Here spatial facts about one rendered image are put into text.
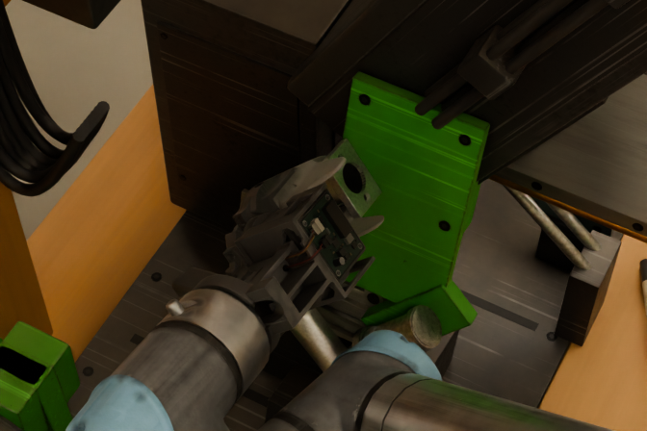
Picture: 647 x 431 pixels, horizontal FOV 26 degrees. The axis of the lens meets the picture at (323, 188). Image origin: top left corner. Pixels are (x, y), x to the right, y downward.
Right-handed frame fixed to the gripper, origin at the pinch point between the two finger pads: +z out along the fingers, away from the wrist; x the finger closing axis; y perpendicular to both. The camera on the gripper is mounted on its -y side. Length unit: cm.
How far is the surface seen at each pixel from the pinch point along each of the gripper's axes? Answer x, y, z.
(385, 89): 5.1, 7.9, 2.4
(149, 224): -1.5, -38.1, 15.0
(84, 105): 0, -133, 103
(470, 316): -16.1, 2.3, 2.9
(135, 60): 1, -129, 117
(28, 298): 2.2, -36.0, -4.7
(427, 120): 1.5, 9.8, 2.4
